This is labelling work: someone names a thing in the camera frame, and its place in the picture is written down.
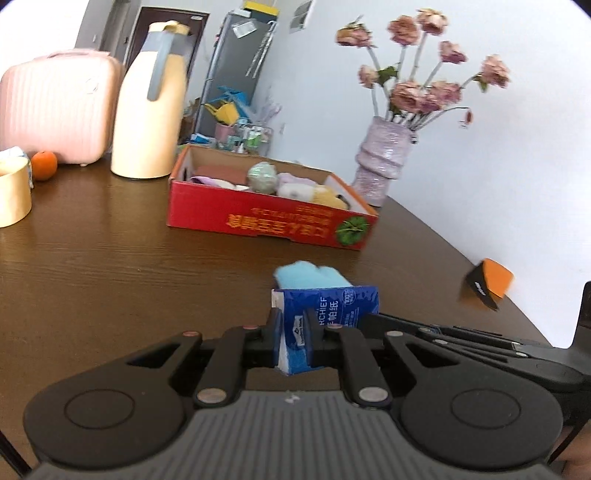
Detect blue tissue pack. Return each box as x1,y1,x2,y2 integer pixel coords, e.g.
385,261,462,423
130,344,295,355
269,285,382,376

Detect blue plush toy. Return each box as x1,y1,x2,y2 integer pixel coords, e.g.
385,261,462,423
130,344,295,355
273,261,352,289

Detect yellow white plush toy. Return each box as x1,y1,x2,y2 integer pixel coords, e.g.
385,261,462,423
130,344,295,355
276,183,349,210

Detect green bath puff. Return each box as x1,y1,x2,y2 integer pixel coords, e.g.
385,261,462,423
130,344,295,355
246,161,279,195

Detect lavender fluffy towel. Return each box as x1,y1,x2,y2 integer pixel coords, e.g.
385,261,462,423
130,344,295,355
277,173,318,188

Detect white round sponge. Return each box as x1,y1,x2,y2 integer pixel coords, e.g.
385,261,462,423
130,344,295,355
213,179,249,191

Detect purple knitted cloth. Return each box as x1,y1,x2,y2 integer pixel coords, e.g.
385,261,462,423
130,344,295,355
190,176,219,188

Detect orange black folded card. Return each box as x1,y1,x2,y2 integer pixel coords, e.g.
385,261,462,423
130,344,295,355
465,258,514,311

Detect red cardboard box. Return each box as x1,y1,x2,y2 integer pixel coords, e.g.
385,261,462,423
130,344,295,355
167,145,379,251

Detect purple ceramic vase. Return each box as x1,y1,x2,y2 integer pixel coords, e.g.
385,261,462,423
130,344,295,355
353,116,417,208

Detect yellow thermos jug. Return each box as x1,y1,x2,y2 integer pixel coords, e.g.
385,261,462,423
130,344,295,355
111,24,187,180

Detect dried pink roses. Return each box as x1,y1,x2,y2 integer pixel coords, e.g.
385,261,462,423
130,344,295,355
335,8,510,133

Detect yellow ceramic mug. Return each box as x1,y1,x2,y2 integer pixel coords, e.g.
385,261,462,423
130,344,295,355
0,157,32,228

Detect orange fruit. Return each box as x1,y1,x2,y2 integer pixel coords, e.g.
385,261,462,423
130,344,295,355
31,151,58,182

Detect blue wet wipes pack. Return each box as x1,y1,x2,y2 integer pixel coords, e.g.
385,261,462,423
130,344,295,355
1,146,34,189

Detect grey refrigerator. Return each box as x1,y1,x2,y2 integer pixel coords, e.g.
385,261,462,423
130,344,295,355
194,8,277,137

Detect pink small suitcase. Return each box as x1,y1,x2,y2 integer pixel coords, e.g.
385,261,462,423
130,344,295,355
1,49,124,165

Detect dark brown entrance door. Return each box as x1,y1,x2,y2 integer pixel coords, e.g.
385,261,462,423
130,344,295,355
124,6,209,80

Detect wire storage rack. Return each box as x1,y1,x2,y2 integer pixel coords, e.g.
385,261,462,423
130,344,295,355
217,123,273,157

